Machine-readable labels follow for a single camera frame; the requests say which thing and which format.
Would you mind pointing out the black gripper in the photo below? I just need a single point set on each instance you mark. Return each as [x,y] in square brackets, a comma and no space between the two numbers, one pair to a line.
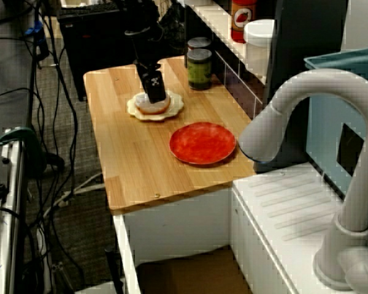
[145,49]

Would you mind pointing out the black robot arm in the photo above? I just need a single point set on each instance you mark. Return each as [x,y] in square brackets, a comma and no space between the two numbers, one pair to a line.
[138,15]

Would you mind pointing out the cream scalloped plate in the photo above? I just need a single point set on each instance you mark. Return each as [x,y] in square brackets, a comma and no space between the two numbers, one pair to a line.
[176,105]

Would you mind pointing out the green toy peas can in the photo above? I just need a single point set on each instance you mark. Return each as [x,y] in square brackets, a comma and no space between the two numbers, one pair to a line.
[199,70]

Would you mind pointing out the orange toy beans can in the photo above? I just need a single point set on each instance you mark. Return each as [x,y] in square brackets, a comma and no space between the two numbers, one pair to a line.
[199,43]

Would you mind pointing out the red round plate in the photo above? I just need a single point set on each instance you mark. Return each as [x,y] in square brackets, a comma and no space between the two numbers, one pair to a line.
[202,144]

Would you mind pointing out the red hot sauce bottle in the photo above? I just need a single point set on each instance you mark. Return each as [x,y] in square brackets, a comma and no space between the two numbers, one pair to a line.
[243,27]

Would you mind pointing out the white lidded plastic tub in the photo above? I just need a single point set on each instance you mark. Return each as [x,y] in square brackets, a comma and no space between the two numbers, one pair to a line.
[257,49]

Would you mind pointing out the blue tape piece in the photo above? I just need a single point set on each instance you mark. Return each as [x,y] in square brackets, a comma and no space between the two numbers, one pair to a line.
[35,30]

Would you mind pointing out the white toy sink unit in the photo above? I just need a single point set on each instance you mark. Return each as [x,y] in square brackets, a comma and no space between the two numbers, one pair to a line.
[178,226]

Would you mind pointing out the teal plastic bin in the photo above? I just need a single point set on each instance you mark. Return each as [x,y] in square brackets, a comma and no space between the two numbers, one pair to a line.
[325,137]

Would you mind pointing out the grey toy faucet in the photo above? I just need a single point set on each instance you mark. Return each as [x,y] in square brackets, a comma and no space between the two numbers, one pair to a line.
[355,183]

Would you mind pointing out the dark shelf upright post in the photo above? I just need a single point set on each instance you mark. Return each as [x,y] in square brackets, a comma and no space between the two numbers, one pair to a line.
[306,30]
[186,33]

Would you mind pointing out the aluminium extrusion frame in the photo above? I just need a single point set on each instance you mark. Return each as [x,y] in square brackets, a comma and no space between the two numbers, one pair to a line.
[15,199]

